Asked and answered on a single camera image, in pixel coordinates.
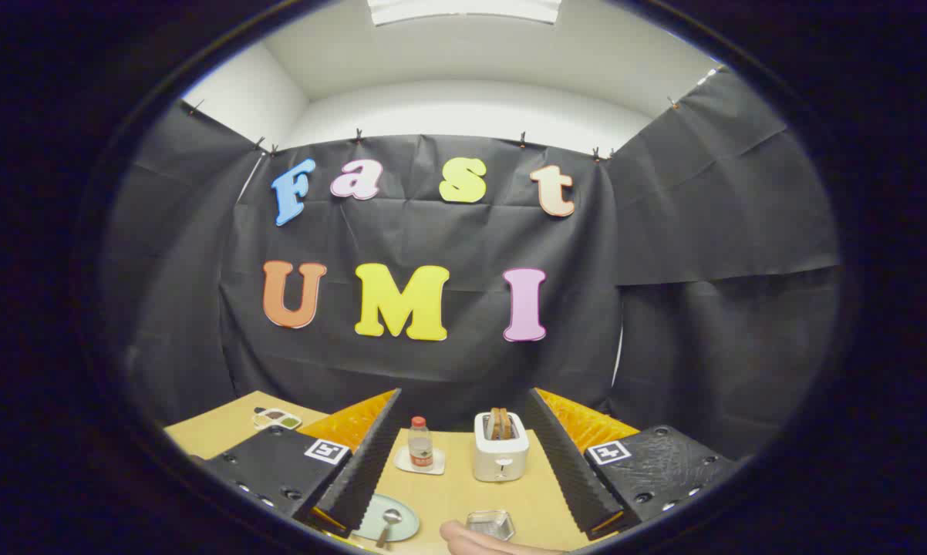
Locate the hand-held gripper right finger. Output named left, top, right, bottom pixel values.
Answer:
left=527, top=388, right=742, bottom=540

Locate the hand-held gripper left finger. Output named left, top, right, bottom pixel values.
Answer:
left=201, top=388, right=403, bottom=539

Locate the metal spoon with wooden handle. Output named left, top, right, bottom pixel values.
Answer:
left=376, top=509, right=405, bottom=549

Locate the white square coaster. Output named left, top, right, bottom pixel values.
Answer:
left=393, top=447, right=446, bottom=476

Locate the clear red-capped water bottle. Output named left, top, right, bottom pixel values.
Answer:
left=408, top=416, right=434, bottom=469

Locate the cream white toaster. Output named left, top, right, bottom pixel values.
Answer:
left=474, top=411, right=531, bottom=483

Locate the pale green plate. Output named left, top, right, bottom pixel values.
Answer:
left=352, top=494, right=420, bottom=543

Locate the white divided sauce dish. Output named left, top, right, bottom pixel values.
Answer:
left=252, top=407, right=303, bottom=431

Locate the black backdrop cloth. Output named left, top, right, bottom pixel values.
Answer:
left=101, top=69, right=842, bottom=463

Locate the ceiling light panel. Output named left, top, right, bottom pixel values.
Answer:
left=367, top=0, right=563, bottom=26

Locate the metal wire cutlery basket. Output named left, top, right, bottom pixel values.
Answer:
left=466, top=510, right=515, bottom=542

